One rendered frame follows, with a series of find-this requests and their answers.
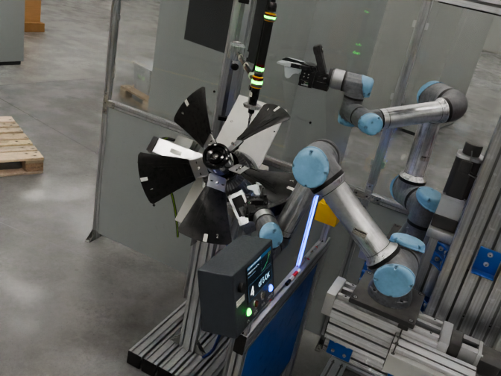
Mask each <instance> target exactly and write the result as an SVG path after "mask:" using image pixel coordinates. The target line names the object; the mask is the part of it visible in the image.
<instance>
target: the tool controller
mask: <svg viewBox="0 0 501 376"><path fill-rule="evenodd" d="M255 280H256V296H255V297H254V298H253V299H252V301H251V302H250V303H249V297H248V287H249V286H250V285H251V284H252V283H253V282H254V281H255ZM270 283H271V284H272V286H273V289H272V291H271V292H268V285H269V284H270ZM198 288H199V297H200V306H201V324H202V331H206V332H209V333H214V334H218V335H222V336H227V337H230V338H234V339H236V338H237V337H238V336H239V335H240V334H241V333H242V331H243V330H244V329H245V328H246V327H247V326H248V325H249V324H250V323H251V322H252V320H253V319H254V318H255V317H256V316H257V314H258V313H259V312H260V311H261V310H262V308H263V307H264V306H265V305H266V304H267V303H268V302H269V301H270V300H271V299H272V297H273V296H274V269H273V247H272V239H265V238H259V237H254V236H244V235H240V236H238V237H237V238H236V239H235V240H233V241H232V242H231V243H230V244H229V245H227V246H226V247H225V248H223V249H222V250H221V251H220V252H218V253H217V254H216V255H215V256H214V257H212V258H211V259H210V260H209V261H207V262H206V263H205V264H203V265H202V267H200V268H199V269H198ZM262 291H265V293H266V297H265V299H264V300H261V294H262ZM255 299H258V301H259V306H258V307H257V308H254V307H253V303H254V300H255ZM248 307H249V308H250V309H251V314H250V315H249V316H248V317H247V316H246V315H245V313H246V309H247V308H248Z"/></svg>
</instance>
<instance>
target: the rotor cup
mask: <svg viewBox="0 0 501 376"><path fill-rule="evenodd" d="M214 154H218V157H217V158H214V157H213V155H214ZM202 161H203V163H204V165H205V167H206V168H207V170H208V172H209V173H213V174H215V175H218V176H220V177H223V178H225V179H226V180H227V182H229V181H231V180H233V179H234V178H235V177H236V176H237V174H236V173H233V172H230V171H228V169H229V168H231V167H232V166H235V165H236V164H239V160H238V158H237V157H236V155H235V154H233V153H232V152H230V150H229V148H228V147H227V146H226V145H224V144H221V143H213V144H211V145H209V146H207V147H206V148H205V150H204V152H203V154H202ZM229 161H230V162H231V164H229ZM213 170H215V171H216V172H217V173H215V172H214V171H213Z"/></svg>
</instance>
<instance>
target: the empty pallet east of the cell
mask: <svg viewBox="0 0 501 376"><path fill-rule="evenodd" d="M43 161H44V157H43V156H42V155H41V154H40V152H39V151H37V148H36V147H35V146H34V145H33V143H32V142H31V141H30V140H29V138H28V137H27V136H26V134H25V133H23V130H22V129H21V128H20V127H19V125H18V124H17V123H16V122H15V120H14V119H13V117H12V116H0V163H6V162H20V163H21V164H22V168H20V169H3V170H0V177H5V176H14V175H32V174H40V173H43Z"/></svg>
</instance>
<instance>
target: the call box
mask: <svg viewBox="0 0 501 376"><path fill-rule="evenodd" d="M315 220H317V221H319V222H323V223H324V224H327V225H330V226H333V227H335V226H336V225H337V224H338V223H339V222H340V221H339V219H338V218H337V216H336V215H335V214H334V212H333V211H332V210H331V208H330V207H329V205H328V204H327V203H326V202H325V200H324V199H321V200H320V201H319V202H318V208H317V210H316V214H315Z"/></svg>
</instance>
